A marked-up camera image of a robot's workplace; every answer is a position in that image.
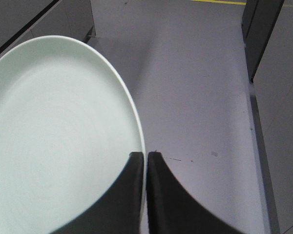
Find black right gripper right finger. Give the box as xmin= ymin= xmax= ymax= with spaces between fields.
xmin=146 ymin=152 xmax=240 ymax=234

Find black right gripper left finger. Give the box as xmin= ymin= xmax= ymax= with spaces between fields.
xmin=53 ymin=152 xmax=144 ymax=234

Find light green round plate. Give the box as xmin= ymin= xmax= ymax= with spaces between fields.
xmin=0 ymin=36 xmax=146 ymax=234

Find grey cabinet block right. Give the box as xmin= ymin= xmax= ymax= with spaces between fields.
xmin=242 ymin=0 xmax=293 ymax=234

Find grey cabinet block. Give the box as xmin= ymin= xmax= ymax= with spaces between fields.
xmin=242 ymin=0 xmax=293 ymax=234
xmin=0 ymin=0 xmax=96 ymax=57

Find grey cabinet block left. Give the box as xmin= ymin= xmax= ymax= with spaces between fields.
xmin=0 ymin=0 xmax=96 ymax=57

